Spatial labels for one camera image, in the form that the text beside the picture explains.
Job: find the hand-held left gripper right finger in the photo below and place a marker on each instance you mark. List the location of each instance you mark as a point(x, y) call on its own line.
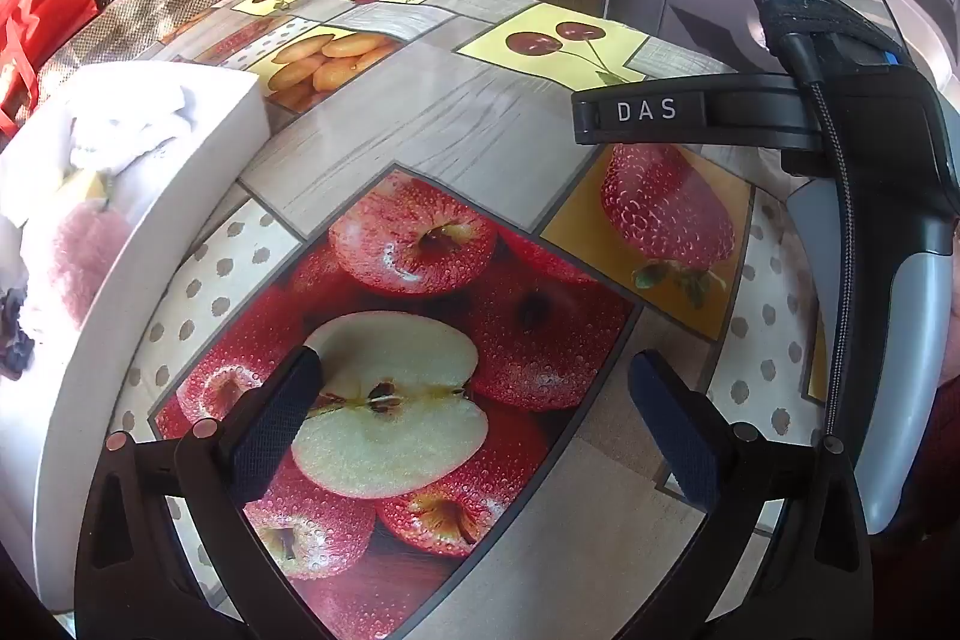
point(679, 430)

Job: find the white cloth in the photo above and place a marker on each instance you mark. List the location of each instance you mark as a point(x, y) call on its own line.
point(127, 130)

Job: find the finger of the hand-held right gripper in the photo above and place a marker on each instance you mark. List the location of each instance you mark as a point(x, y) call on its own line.
point(735, 111)

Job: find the white cardboard box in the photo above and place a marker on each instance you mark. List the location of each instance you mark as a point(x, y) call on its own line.
point(225, 108)

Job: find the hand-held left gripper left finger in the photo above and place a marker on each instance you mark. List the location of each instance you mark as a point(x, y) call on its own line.
point(274, 422)

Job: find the red tote bag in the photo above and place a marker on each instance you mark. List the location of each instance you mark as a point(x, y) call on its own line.
point(30, 33)

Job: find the fruit print tablecloth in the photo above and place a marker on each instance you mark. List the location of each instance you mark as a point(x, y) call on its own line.
point(450, 108)

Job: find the pink plush toy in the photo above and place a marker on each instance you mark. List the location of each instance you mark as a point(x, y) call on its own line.
point(75, 257)

